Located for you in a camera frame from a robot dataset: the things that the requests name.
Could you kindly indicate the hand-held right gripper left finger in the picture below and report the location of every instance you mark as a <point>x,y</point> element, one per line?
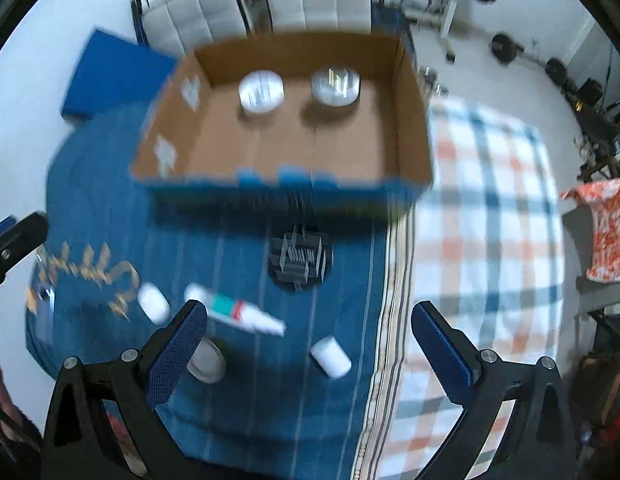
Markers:
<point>172,360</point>

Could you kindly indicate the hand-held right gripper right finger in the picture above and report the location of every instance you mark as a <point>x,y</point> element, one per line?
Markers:
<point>442,355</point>

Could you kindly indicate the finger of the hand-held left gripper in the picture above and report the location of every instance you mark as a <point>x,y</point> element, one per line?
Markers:
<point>20,242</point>

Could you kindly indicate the white rounded case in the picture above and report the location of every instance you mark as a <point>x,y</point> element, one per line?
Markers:
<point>153,301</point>

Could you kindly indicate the white tube with green label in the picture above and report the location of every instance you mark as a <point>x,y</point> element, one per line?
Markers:
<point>230,308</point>

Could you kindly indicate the small white cylinder bottle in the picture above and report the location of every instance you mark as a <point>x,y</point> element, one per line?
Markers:
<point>331,356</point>

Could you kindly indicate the black patterned round tin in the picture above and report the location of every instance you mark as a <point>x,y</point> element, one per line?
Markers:
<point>301,260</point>

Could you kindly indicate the cardboard box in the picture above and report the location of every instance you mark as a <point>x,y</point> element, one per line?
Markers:
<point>290,145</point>

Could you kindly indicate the plaid blanket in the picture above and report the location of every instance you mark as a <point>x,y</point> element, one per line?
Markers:
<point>490,260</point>

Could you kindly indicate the blue striped blanket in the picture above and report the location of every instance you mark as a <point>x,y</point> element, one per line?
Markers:
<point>290,410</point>

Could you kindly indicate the blue foam mat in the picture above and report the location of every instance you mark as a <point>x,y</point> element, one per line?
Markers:
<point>115,77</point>

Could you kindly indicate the orange floral cloth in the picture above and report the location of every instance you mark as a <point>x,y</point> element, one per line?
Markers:
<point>610,230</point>

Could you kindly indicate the black pole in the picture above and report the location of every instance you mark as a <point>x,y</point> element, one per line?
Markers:
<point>137,15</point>

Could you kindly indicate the chrome dumbbells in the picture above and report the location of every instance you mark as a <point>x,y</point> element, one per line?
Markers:
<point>430,80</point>

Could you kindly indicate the white labelled jar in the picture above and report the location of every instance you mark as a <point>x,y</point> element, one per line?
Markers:
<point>260,91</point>

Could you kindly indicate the black exercise machine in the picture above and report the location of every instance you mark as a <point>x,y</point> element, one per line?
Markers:
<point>597,110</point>

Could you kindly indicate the silver round tin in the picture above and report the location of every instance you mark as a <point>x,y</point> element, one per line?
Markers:
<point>335,85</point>

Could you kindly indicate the short barbell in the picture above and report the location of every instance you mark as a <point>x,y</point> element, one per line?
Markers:
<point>505,47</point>

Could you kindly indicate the white weight rack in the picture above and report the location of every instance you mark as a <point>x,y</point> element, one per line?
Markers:
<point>450,5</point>

